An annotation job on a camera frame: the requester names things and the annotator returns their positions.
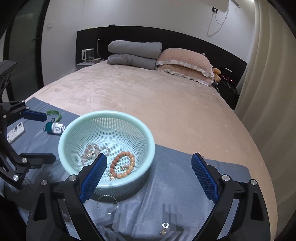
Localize black devices with red lights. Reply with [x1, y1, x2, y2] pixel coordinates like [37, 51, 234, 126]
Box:
[218, 72, 239, 90]

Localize white wall cable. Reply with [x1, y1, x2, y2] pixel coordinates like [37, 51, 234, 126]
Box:
[206, 9, 231, 37]

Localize cream curtain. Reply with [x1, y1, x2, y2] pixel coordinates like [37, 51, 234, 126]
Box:
[235, 0, 296, 210]

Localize black headboard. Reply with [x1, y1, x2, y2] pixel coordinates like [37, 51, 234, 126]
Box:
[76, 26, 248, 77]

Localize white electric kettle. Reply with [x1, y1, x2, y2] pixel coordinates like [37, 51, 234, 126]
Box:
[81, 48, 95, 64]

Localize teal and white small bottle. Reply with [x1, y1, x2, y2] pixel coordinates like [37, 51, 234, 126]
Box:
[43, 122, 66, 135]

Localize dark glass door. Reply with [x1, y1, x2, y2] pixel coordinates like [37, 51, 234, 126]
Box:
[5, 0, 50, 100]

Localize black nightstand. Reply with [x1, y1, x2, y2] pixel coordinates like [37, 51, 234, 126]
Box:
[217, 67, 241, 111]

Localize pink ruffled pillow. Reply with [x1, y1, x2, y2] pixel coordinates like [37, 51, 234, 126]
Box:
[156, 48, 213, 77]
[157, 65, 214, 88]

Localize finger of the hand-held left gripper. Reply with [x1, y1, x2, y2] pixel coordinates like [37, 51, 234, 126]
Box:
[0, 101, 48, 130]
[0, 132, 56, 189]

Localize orange bead bracelet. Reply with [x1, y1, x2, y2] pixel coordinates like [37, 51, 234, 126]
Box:
[109, 151, 136, 179]

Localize blue cloth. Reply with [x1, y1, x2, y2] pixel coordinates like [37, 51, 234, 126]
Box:
[0, 97, 251, 241]

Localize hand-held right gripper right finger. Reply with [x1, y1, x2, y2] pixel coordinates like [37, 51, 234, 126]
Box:
[191, 152, 271, 241]

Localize grey folded quilt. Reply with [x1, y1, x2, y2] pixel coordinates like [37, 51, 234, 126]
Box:
[107, 54, 158, 71]
[108, 40, 162, 59]

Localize pink bead necklace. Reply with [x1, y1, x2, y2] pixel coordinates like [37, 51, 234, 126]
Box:
[81, 143, 111, 166]

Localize green strap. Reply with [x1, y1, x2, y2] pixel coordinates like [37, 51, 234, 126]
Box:
[47, 110, 63, 122]

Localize small silver bangle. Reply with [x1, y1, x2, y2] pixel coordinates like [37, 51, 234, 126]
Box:
[97, 195, 119, 214]

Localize bed with pink bedspread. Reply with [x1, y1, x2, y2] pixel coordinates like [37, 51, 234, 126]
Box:
[23, 60, 278, 241]

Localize mint green plastic basket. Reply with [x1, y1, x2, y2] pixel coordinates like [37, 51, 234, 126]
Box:
[58, 111, 156, 189]

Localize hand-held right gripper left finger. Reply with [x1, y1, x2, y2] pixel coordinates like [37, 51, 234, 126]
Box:
[25, 153, 107, 241]

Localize white patterned smartphone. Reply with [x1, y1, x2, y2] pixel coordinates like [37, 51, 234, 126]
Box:
[6, 122, 26, 142]

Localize grey nightstand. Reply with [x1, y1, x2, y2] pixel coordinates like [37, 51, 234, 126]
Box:
[75, 62, 93, 71]

